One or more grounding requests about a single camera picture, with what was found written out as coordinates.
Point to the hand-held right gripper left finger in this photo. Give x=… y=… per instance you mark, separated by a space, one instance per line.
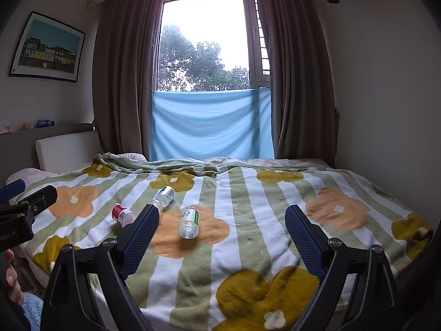
x=139 y=238

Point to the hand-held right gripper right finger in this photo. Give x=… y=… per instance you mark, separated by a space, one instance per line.
x=305 y=239

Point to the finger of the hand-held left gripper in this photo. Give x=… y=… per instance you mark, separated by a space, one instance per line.
x=38 y=198
x=12 y=189

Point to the person's left hand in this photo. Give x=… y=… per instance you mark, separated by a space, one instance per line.
x=12 y=279

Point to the pale pink pillow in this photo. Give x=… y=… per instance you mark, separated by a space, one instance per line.
x=27 y=177

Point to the clear bottle with red label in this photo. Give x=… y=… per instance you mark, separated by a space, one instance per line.
x=122 y=214

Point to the grey bed headboard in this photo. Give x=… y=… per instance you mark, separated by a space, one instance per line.
x=20 y=148

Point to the clear bottle with pale label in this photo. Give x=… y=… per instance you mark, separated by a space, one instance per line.
x=166 y=194

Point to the clear bottle with green label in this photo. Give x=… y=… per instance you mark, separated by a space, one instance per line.
x=188 y=223

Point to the white headboard cushion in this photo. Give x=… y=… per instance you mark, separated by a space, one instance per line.
x=69 y=151

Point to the small white box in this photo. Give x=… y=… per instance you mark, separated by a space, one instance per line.
x=5 y=128

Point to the small orange figurines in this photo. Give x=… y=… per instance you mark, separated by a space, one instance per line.
x=27 y=126

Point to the striped flower blanket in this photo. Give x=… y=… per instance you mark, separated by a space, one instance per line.
x=241 y=220

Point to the small blue bottle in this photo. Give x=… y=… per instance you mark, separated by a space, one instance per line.
x=45 y=123

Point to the blue fluffy rug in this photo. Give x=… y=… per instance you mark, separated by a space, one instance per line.
x=31 y=312

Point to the light blue cloth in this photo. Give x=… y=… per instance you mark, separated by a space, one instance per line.
x=210 y=124

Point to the framed picture of houses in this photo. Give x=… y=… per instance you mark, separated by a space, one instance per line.
x=48 y=48

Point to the brown curtain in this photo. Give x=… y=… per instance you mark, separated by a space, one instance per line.
x=299 y=76
x=124 y=76

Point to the window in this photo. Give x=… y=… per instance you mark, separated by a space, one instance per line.
x=203 y=41

